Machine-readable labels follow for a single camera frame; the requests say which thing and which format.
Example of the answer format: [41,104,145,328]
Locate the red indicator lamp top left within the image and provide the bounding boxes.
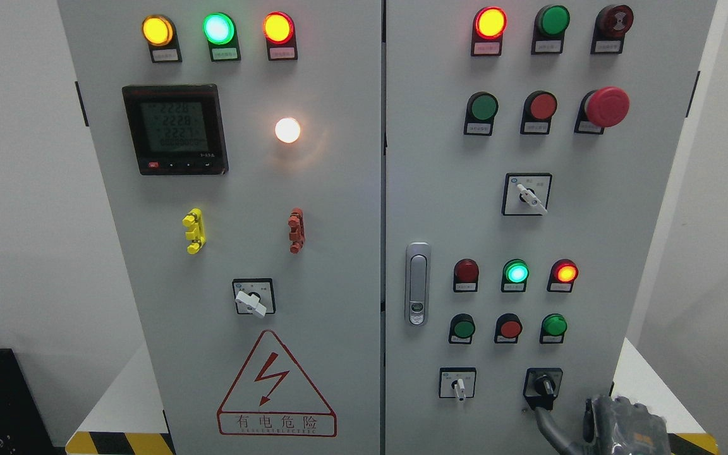
[262,11,298,61]

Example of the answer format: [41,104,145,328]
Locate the black rotary knob switch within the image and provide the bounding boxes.
[523,368,563,411]

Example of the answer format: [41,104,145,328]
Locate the red electric hazard warning sticker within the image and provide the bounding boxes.
[217,329,337,437]

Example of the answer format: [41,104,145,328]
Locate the red push button upper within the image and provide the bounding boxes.
[519,90,557,135]

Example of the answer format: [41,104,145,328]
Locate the red lit lamp top right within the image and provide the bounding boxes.
[471,6,507,57]

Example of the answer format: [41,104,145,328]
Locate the green lit lamp lower middle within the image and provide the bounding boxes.
[500,258,529,292]

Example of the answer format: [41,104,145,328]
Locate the dark red buzzer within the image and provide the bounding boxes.
[590,4,634,54]

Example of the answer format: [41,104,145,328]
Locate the white selector switch lower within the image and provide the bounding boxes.
[437,368,476,401]

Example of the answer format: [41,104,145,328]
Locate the green push button upper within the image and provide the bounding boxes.
[463,90,498,136]

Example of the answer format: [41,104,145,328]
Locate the dark red lamp lower left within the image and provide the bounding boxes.
[452,258,480,292]

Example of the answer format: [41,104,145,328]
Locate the white selector switch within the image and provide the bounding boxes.
[502,173,553,216]
[437,368,476,401]

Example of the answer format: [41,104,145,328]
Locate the silver door lock handle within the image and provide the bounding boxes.
[404,242,431,326]

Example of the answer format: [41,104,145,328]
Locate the white platform with hazard stripes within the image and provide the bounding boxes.
[59,340,720,454]

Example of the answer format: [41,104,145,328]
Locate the white selector switch left door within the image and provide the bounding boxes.
[232,277,277,318]

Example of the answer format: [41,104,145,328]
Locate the red lamp lower right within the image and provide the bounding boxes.
[548,258,579,292]

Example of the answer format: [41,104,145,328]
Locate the white selector switch upper right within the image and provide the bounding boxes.
[502,173,553,216]

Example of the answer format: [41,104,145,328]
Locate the yellow indicator lamp top left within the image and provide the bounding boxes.
[142,15,182,63]

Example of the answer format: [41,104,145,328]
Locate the red push button lower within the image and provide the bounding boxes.
[494,313,523,344]

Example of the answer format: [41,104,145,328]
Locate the green indicator lamp top left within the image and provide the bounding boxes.
[202,12,241,61]

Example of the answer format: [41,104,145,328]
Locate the yellow terminal connector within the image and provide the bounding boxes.
[182,207,206,255]

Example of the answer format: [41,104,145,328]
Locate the red push button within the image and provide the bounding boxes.
[519,90,557,135]
[494,313,523,344]

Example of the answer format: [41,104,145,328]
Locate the grey left cabinet door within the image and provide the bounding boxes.
[59,1,382,454]

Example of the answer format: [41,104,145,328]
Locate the green lamp top right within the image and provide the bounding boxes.
[531,4,570,55]

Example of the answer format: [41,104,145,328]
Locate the red terminal connector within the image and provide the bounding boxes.
[287,207,306,254]

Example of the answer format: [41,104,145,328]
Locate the red emergency stop button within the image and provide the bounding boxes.
[574,86,630,135]

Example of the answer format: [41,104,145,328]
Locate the grey right cabinet door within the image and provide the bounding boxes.
[384,1,716,454]

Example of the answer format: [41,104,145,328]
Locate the black digital power meter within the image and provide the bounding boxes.
[122,83,229,176]

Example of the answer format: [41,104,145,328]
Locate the grey cabinet door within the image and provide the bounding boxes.
[59,1,382,454]
[384,1,716,454]

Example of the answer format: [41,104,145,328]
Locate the green lit push button lower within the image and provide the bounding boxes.
[538,313,568,344]

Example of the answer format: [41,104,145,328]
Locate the white lit indicator lamp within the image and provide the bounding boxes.
[274,116,301,144]

